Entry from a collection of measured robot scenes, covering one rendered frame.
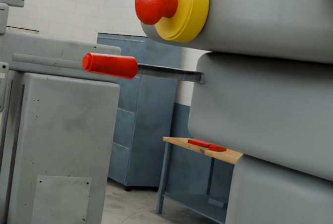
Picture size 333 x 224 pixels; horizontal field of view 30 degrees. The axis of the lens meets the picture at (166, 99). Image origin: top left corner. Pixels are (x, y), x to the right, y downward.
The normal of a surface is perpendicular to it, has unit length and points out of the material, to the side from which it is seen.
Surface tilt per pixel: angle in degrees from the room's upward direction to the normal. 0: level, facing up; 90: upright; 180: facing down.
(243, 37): 135
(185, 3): 90
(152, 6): 100
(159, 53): 90
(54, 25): 90
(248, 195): 90
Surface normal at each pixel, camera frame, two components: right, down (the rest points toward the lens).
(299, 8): -0.11, 0.04
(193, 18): 0.47, 0.43
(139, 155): 0.54, 0.13
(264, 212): -0.83, -0.09
